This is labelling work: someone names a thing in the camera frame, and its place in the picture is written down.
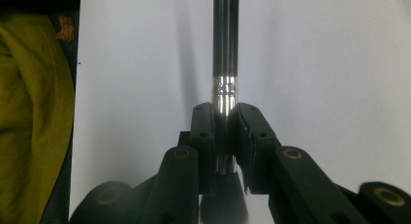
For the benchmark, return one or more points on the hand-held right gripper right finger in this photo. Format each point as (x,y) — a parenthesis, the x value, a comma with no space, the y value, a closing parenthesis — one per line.
(255,146)

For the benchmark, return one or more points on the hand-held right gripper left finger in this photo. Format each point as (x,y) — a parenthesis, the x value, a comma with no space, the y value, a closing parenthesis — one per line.
(205,143)

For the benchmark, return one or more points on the black makeup brush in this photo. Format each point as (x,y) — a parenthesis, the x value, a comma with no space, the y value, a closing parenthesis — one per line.
(225,39)

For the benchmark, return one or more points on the olive green garment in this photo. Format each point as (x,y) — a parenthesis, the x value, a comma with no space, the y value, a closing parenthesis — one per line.
(32,120)

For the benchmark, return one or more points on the dark cloth with orange patch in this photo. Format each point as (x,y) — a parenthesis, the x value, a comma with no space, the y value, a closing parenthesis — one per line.
(66,26)

